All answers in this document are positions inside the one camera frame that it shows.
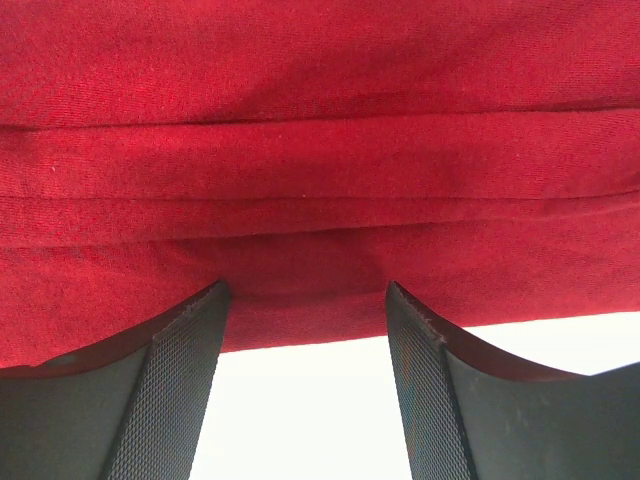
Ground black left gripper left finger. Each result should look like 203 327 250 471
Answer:
1 281 231 479

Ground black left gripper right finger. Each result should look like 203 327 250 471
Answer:
385 283 639 480

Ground red t-shirt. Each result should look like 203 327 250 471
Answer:
1 1 639 367

